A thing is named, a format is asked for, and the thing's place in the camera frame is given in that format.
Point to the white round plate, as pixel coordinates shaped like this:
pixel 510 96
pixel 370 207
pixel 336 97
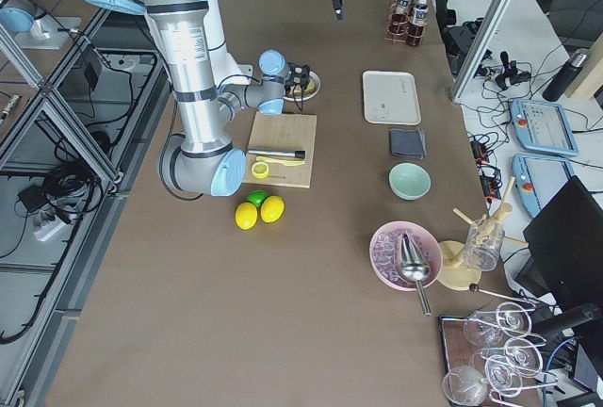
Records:
pixel 296 93

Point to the bread slice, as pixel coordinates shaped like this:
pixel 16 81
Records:
pixel 310 88

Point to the cream rabbit tray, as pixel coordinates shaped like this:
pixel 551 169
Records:
pixel 390 98

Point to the wine glass rack tray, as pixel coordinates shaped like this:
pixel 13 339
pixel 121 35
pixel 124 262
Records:
pixel 497 353

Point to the wooden cutting board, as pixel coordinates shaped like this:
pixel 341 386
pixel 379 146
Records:
pixel 284 133

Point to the steel pepper grinder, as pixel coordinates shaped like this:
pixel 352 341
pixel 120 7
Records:
pixel 294 154

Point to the tea bottle upper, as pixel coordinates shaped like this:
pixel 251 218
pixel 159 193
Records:
pixel 402 6

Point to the yellow plastic knife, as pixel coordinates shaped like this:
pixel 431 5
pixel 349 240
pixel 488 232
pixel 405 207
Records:
pixel 280 161

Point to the tea bottle lower right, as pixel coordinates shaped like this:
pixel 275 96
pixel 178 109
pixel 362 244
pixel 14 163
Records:
pixel 417 23

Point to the half lemon slice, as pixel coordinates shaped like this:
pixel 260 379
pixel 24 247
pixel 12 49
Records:
pixel 260 170

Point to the green lime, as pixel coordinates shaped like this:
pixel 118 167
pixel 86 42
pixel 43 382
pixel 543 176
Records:
pixel 257 197

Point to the yellow lemon upper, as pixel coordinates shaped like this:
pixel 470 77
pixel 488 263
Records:
pixel 272 209

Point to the yellow lemon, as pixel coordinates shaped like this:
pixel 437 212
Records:
pixel 246 216
pixel 272 209

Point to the grey folded cloth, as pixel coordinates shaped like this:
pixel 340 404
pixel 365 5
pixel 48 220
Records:
pixel 408 143

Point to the yellow lemon lower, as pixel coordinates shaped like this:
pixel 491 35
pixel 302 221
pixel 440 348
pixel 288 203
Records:
pixel 246 216

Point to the mint green bowl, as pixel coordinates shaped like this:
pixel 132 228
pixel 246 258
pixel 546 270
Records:
pixel 409 181

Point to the pink bowl with ice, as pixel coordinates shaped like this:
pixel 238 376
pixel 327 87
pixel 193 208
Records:
pixel 398 242

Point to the steel ice scoop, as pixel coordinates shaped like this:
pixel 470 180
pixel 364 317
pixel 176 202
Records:
pixel 415 269

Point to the black water bottle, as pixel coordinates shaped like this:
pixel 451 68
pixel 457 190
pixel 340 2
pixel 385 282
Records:
pixel 565 76

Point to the teach pendant far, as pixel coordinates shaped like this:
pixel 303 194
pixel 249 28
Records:
pixel 542 127

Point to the teach pendant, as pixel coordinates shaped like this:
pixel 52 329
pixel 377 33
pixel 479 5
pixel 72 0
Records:
pixel 542 127
pixel 538 178

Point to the wooden mug tree stand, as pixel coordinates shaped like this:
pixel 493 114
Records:
pixel 455 274

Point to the glass jar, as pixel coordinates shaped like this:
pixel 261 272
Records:
pixel 482 248

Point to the teach pendant near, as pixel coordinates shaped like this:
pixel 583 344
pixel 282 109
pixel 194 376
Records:
pixel 538 178

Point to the black monitor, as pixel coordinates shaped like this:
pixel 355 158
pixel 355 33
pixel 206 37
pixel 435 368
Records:
pixel 565 242

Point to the copper wire bottle rack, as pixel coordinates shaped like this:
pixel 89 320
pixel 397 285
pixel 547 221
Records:
pixel 397 25

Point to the aluminium frame post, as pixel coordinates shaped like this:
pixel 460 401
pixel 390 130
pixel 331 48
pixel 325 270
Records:
pixel 492 19

